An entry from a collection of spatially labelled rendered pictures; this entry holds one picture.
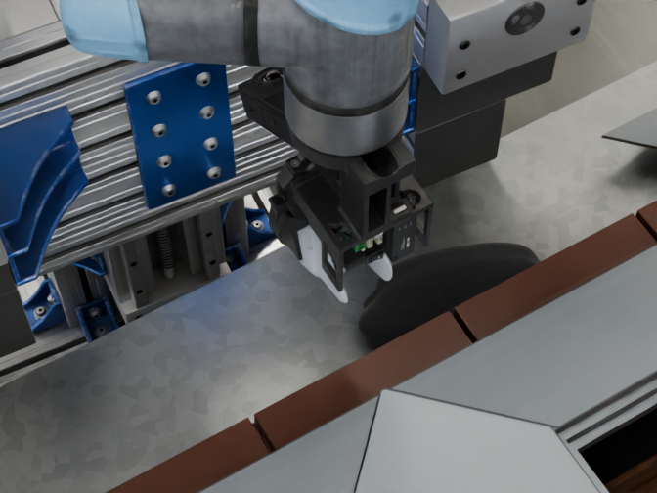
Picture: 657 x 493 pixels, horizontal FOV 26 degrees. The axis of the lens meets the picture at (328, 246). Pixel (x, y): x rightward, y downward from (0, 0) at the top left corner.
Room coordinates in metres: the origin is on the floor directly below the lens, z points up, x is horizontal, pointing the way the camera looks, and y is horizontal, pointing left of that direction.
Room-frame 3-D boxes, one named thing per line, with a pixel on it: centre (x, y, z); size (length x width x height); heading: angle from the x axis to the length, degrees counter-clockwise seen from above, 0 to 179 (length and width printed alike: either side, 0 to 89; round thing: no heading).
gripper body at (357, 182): (0.53, -0.01, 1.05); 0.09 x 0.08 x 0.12; 31
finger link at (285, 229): (0.54, 0.02, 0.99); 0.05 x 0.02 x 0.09; 121
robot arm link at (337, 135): (0.53, -0.01, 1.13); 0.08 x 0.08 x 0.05
